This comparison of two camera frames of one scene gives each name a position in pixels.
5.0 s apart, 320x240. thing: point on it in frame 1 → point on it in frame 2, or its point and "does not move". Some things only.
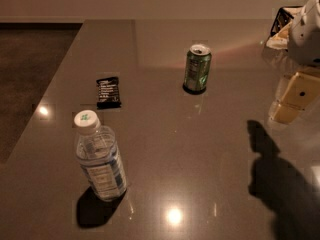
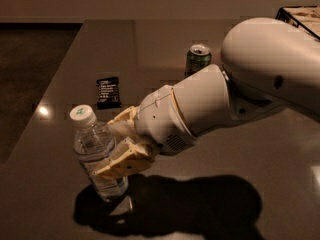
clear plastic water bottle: (100, 157) does not move
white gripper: (306, 40) → (159, 119)
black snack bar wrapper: (108, 93) does not move
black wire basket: (282, 20) does not move
